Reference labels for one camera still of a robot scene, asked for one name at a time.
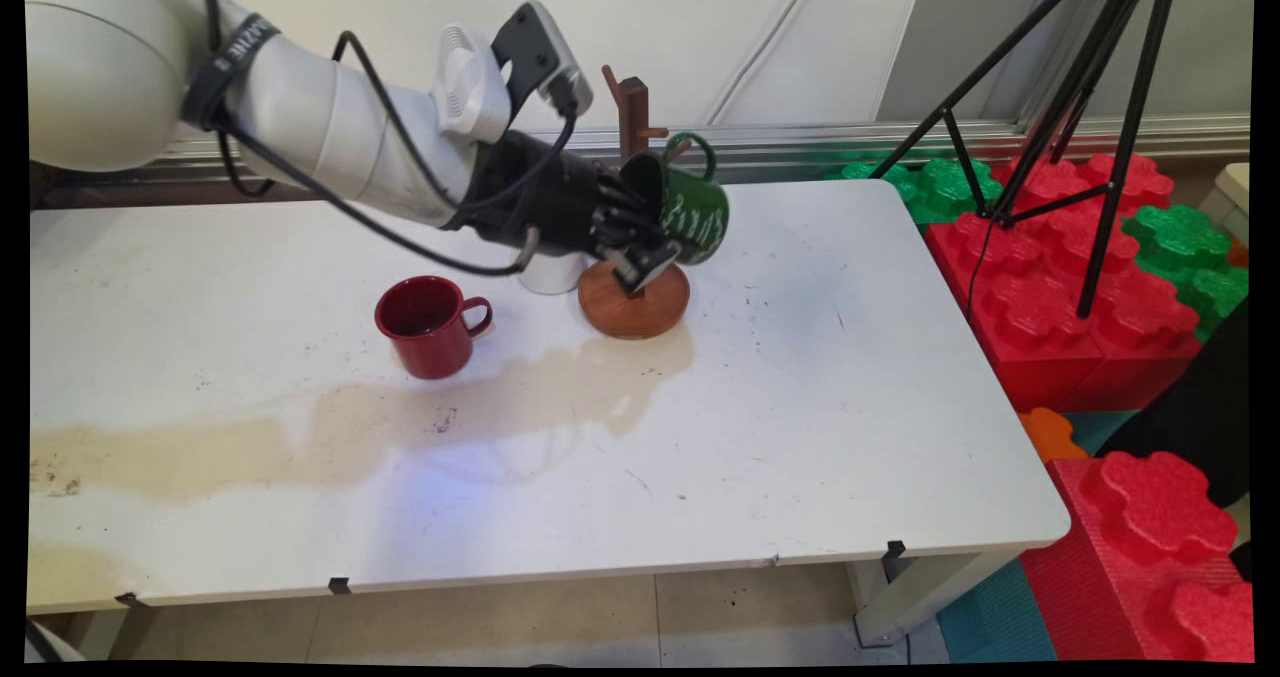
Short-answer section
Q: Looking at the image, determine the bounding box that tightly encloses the aluminium wall rail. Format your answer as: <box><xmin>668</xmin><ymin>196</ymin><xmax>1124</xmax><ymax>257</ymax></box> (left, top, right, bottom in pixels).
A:
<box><xmin>30</xmin><ymin>114</ymin><xmax>1252</xmax><ymax>198</ymax></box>

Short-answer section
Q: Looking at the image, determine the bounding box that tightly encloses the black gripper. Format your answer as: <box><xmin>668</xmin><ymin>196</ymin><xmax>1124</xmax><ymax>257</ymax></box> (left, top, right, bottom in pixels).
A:
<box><xmin>463</xmin><ymin>131</ymin><xmax>686</xmax><ymax>295</ymax></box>

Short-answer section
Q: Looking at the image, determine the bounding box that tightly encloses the white enamel mug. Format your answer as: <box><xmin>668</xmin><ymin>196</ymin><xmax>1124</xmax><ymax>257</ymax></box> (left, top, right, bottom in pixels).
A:
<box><xmin>516</xmin><ymin>251</ymin><xmax>587</xmax><ymax>297</ymax></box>

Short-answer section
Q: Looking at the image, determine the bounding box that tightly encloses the red enamel mug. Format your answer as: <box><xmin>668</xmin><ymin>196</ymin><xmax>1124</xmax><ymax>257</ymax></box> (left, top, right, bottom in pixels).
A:
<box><xmin>374</xmin><ymin>275</ymin><xmax>495</xmax><ymax>382</ymax></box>

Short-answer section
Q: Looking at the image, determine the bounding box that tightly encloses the green enamel mug with lettering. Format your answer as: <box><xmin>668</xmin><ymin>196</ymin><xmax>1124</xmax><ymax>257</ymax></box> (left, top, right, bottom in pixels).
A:
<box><xmin>619</xmin><ymin>132</ymin><xmax>731</xmax><ymax>267</ymax></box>

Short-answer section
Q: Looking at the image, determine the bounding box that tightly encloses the black velcro strap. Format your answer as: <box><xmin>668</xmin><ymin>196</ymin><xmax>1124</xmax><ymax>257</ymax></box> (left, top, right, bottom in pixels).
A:
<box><xmin>180</xmin><ymin>12</ymin><xmax>282</xmax><ymax>134</ymax></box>

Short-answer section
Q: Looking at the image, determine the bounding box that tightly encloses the large red foam block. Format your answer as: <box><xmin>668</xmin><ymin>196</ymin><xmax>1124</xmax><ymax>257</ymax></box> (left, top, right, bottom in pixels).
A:
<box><xmin>924</xmin><ymin>151</ymin><xmax>1206</xmax><ymax>415</ymax></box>

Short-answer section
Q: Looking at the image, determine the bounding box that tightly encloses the teal floor mat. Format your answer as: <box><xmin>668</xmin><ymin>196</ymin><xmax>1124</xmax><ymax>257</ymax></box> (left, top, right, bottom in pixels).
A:
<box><xmin>934</xmin><ymin>410</ymin><xmax>1144</xmax><ymax>664</ymax></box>

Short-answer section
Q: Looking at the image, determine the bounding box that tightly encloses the green foam block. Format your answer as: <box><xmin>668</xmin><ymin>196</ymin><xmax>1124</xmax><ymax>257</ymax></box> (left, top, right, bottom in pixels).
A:
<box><xmin>825</xmin><ymin>156</ymin><xmax>1004</xmax><ymax>227</ymax></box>
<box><xmin>1120</xmin><ymin>204</ymin><xmax>1251</xmax><ymax>346</ymax></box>

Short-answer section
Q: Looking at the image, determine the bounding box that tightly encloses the white table leg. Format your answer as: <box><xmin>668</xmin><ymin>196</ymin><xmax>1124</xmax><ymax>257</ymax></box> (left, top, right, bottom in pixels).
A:
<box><xmin>848</xmin><ymin>547</ymin><xmax>1023</xmax><ymax>649</ymax></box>

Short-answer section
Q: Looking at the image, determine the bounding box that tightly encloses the black camera tripod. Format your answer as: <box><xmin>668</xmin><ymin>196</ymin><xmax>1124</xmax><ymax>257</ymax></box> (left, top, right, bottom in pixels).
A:
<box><xmin>868</xmin><ymin>0</ymin><xmax>1181</xmax><ymax>321</ymax></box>

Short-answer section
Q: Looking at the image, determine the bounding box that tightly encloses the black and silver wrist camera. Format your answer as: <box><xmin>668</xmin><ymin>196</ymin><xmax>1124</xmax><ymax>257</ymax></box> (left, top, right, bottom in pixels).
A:
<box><xmin>489</xmin><ymin>0</ymin><xmax>595</xmax><ymax>120</ymax></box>

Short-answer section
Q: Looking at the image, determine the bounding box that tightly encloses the wooden mug tree stand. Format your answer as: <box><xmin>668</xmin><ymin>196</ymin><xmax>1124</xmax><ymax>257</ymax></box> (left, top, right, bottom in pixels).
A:
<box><xmin>577</xmin><ymin>64</ymin><xmax>693</xmax><ymax>342</ymax></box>

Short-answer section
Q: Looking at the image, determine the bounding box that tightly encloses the orange foam block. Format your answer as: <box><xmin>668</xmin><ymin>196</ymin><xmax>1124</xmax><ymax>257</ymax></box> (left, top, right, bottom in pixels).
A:
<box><xmin>1019</xmin><ymin>407</ymin><xmax>1090</xmax><ymax>464</ymax></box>

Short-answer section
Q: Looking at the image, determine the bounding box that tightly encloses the white box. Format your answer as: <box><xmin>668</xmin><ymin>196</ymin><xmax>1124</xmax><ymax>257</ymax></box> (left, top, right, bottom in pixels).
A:
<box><xmin>1195</xmin><ymin>162</ymin><xmax>1252</xmax><ymax>248</ymax></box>

